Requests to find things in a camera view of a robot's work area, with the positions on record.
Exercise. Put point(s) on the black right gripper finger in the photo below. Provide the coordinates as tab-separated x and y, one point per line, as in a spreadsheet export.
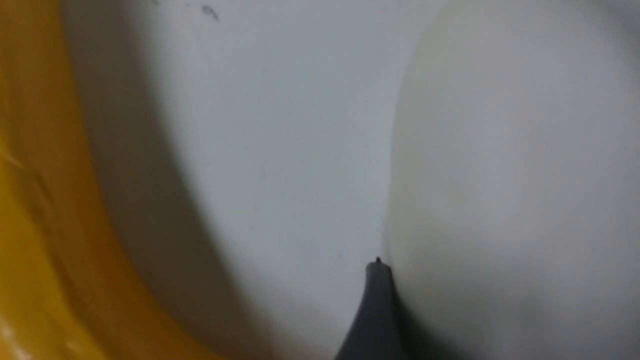
376	330

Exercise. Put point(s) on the white radish toy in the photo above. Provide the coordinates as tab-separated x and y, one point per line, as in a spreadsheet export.
514	197

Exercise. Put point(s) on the yellow orange mango toy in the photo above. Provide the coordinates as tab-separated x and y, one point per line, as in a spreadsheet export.
68	290

